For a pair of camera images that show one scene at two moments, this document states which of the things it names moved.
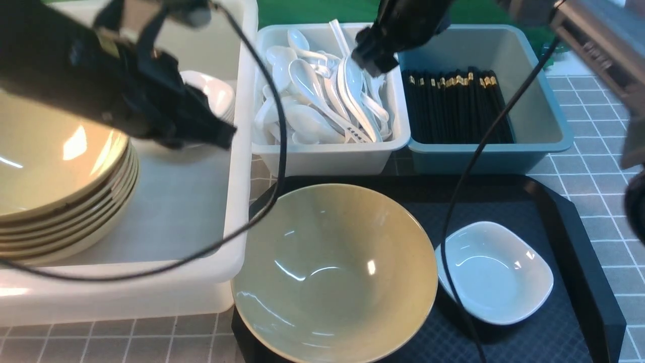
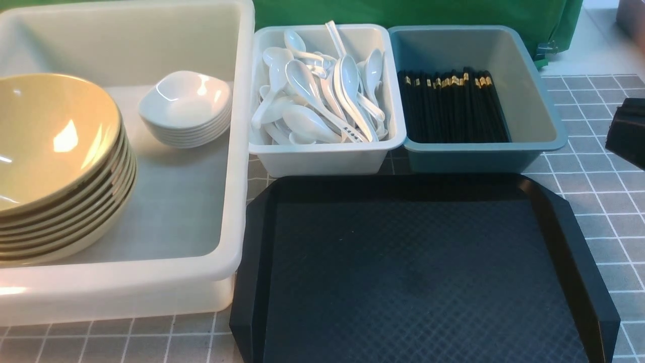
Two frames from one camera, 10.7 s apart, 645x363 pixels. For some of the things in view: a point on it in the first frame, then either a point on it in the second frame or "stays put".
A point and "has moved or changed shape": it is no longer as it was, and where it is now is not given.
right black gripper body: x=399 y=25 to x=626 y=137
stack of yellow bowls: x=67 y=181 stays put
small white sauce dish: x=497 y=278 has moved or changed shape
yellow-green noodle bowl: x=334 y=274 to x=55 y=134
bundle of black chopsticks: x=461 y=106 stays put
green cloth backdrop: x=462 y=13 stays put
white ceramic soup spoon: x=300 y=45 stays put
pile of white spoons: x=328 y=98 stays put
